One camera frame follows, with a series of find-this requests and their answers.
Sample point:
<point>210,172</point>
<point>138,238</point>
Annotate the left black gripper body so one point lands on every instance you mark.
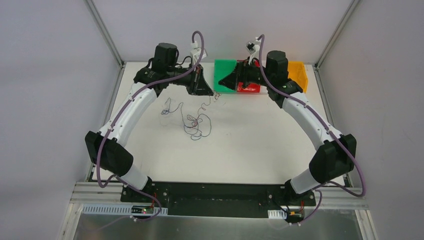
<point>194,81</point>

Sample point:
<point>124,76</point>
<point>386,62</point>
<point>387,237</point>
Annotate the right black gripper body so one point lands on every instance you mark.
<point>240,75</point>

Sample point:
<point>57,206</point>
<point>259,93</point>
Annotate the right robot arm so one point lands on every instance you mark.
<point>334,150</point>

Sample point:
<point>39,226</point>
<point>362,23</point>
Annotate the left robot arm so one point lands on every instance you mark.
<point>106,147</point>

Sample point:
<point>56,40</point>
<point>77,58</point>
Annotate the red plastic bin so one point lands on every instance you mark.
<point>250,91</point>

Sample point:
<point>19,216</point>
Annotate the green plastic bin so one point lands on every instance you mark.
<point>223,68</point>

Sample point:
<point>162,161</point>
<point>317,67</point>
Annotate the yellow plastic bin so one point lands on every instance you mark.
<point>297,73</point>

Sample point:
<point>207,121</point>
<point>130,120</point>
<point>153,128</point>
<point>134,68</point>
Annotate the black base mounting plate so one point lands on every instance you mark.
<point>217,199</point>

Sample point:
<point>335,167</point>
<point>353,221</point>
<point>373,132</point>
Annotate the left white cable duct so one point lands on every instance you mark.
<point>123,210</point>

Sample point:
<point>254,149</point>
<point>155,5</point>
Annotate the white cable duct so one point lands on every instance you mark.
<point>123,210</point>
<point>277,214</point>

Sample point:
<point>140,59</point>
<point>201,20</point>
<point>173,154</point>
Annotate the right white cable duct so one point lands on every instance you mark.
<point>277,214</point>

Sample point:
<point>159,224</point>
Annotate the aluminium front frame rail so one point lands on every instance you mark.
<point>90,192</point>

